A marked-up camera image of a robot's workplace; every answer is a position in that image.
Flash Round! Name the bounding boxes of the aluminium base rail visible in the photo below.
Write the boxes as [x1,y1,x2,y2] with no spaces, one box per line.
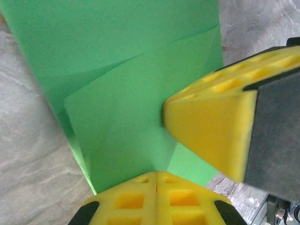
[255,192,300,225]

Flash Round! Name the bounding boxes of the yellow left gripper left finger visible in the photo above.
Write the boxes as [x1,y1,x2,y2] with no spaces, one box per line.
[67,171,157,225]

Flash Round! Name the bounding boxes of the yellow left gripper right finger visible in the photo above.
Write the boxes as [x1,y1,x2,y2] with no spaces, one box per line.
[156,172,248,225]

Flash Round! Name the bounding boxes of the green paper sheet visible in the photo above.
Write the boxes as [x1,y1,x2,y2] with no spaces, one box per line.
[0,0,225,195]

